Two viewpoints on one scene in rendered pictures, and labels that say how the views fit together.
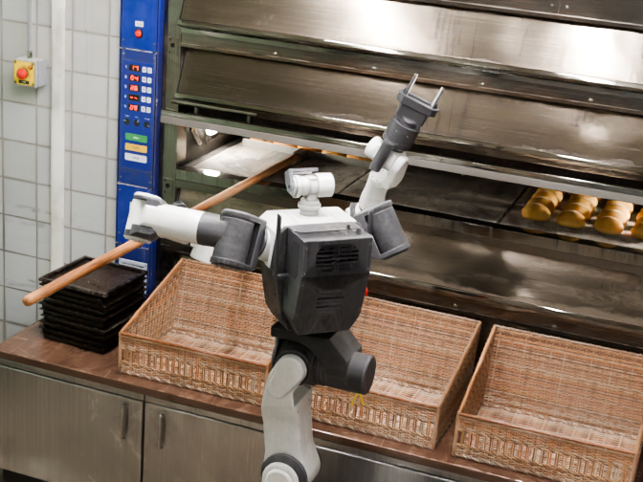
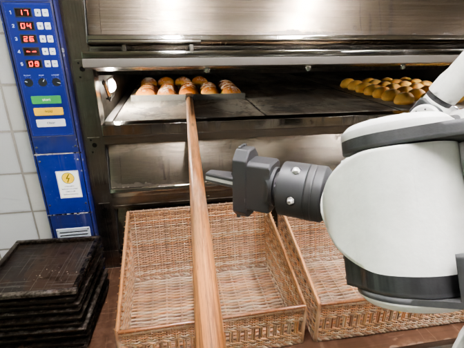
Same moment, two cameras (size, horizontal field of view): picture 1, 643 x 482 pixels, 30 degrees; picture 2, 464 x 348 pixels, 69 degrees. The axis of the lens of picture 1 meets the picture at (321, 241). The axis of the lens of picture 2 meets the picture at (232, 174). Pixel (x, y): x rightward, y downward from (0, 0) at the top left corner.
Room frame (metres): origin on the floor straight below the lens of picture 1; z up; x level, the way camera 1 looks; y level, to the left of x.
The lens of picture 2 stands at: (2.98, 0.71, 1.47)
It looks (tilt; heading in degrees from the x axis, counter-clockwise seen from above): 22 degrees down; 331
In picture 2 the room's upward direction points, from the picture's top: straight up
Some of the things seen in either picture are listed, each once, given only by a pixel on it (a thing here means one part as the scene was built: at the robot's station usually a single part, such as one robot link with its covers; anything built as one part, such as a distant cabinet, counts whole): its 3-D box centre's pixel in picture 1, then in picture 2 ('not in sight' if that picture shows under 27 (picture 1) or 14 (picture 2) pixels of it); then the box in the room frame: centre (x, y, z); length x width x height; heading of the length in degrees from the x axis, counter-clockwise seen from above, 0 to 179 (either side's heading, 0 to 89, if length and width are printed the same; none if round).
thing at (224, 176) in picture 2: not in sight; (223, 173); (3.47, 0.46, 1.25); 0.06 x 0.03 x 0.02; 36
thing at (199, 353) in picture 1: (220, 328); (206, 270); (3.86, 0.33, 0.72); 0.56 x 0.49 x 0.28; 72
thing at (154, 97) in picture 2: (322, 143); (188, 91); (4.70, 0.03, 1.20); 0.55 x 0.36 x 0.03; 69
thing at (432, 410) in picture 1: (380, 364); (364, 253); (3.67, -0.23, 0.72); 0.56 x 0.49 x 0.28; 70
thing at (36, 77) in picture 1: (29, 72); not in sight; (4.38, 1.13, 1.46); 0.10 x 0.07 x 0.10; 71
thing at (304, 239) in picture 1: (313, 266); not in sight; (3.07, 0.02, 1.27); 0.34 x 0.30 x 0.36; 114
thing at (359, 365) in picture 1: (323, 355); not in sight; (3.09, -0.03, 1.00); 0.28 x 0.13 x 0.18; 71
